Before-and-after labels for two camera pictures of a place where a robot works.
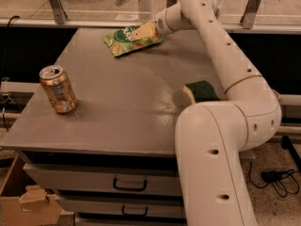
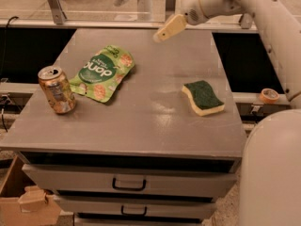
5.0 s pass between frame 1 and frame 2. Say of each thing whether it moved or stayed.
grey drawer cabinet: stayed
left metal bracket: stayed
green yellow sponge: stayed
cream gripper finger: moved
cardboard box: stayed
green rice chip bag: moved
